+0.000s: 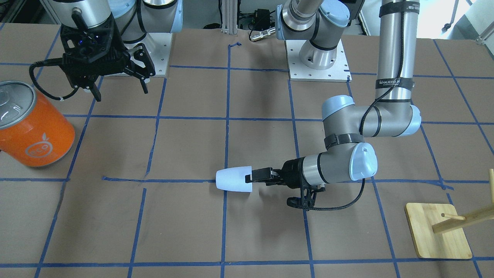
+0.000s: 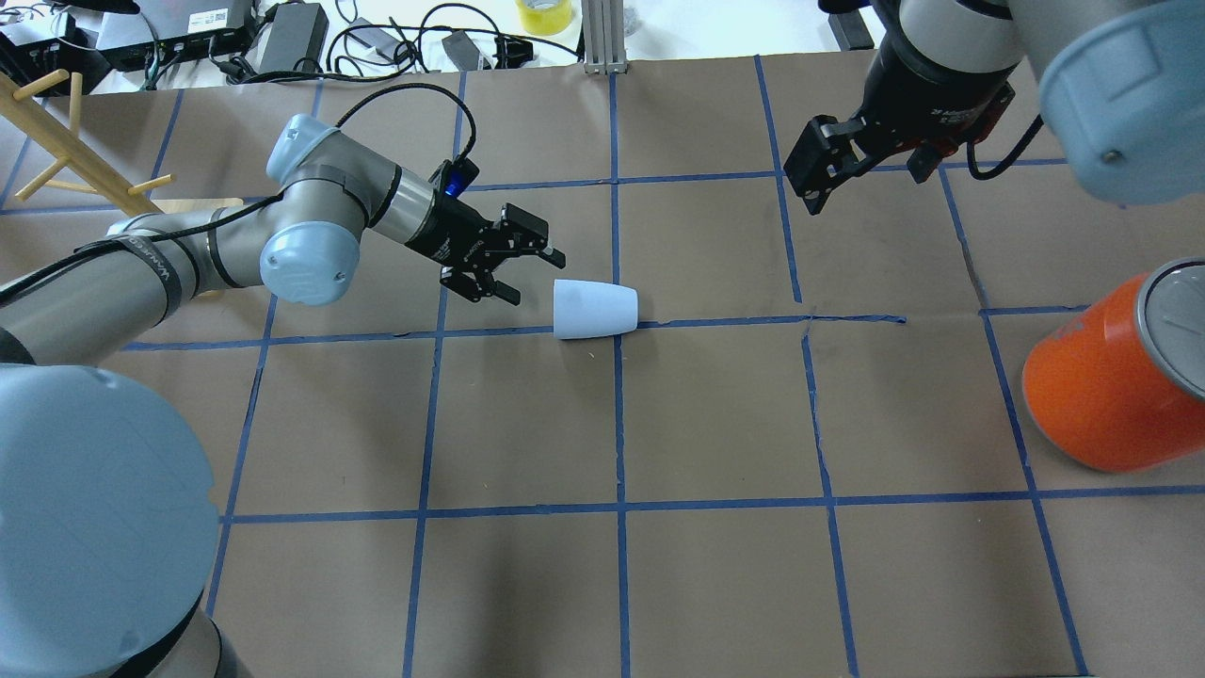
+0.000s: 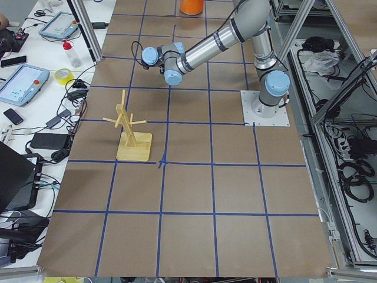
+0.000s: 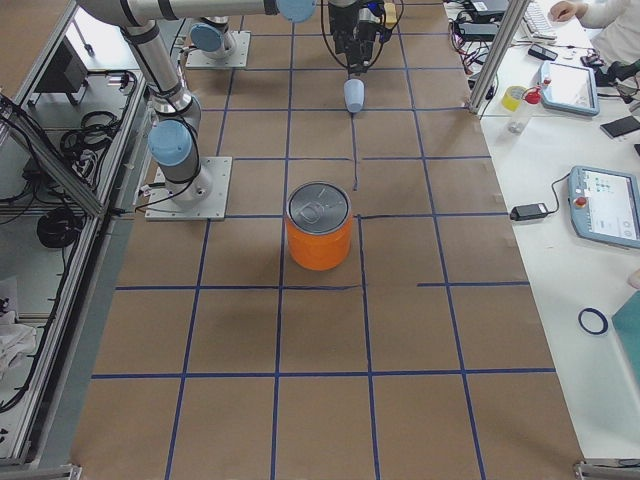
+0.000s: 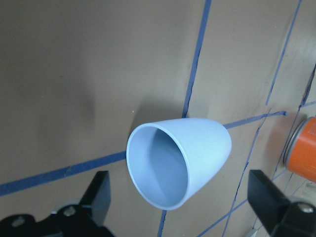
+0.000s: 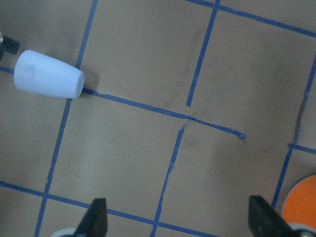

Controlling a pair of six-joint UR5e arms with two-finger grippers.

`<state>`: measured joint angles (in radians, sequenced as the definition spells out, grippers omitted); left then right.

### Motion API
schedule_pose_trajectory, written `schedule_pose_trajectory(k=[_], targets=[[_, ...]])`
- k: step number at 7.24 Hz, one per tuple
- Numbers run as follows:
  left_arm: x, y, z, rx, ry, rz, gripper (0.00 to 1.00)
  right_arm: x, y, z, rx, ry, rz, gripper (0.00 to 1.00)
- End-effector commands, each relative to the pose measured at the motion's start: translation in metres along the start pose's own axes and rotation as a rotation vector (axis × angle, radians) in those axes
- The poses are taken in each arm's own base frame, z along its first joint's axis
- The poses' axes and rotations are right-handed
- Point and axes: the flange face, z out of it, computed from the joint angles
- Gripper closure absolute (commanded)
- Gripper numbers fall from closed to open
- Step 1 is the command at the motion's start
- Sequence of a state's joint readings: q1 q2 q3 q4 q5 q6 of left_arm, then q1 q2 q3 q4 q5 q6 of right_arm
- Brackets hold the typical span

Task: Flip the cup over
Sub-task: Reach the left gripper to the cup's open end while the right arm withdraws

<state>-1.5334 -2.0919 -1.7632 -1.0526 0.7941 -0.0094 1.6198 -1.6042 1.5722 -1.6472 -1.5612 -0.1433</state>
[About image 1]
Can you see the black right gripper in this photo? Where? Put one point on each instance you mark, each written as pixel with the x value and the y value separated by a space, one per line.
pixel 137 64

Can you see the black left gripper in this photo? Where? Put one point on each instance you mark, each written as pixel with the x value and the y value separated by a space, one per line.
pixel 291 170

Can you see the light blue plastic cup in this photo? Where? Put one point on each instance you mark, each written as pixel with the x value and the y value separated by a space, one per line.
pixel 233 179

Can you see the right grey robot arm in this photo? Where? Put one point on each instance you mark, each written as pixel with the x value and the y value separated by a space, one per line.
pixel 151 22

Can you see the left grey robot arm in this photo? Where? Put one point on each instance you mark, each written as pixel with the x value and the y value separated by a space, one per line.
pixel 320 24

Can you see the orange tin can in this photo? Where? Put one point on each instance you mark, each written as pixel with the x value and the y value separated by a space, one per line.
pixel 32 131

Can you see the wooden mug tree stand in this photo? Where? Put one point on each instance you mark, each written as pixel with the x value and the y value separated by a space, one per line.
pixel 437 230

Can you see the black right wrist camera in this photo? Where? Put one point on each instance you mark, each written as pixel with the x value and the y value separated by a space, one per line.
pixel 84 44

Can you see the aluminium frame post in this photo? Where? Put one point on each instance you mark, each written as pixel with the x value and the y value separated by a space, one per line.
pixel 229 16

